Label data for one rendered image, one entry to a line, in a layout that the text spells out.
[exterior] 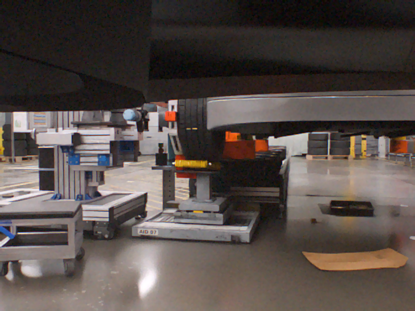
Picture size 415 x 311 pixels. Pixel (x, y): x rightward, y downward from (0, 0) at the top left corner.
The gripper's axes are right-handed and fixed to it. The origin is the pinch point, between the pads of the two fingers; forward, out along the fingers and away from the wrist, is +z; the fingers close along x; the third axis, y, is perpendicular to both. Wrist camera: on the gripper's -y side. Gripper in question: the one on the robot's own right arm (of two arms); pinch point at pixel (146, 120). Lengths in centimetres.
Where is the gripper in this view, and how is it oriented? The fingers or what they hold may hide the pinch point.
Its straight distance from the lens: 312.8
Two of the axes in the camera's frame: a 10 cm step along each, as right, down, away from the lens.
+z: 2.0, -0.5, 9.8
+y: 0.0, -10.0, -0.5
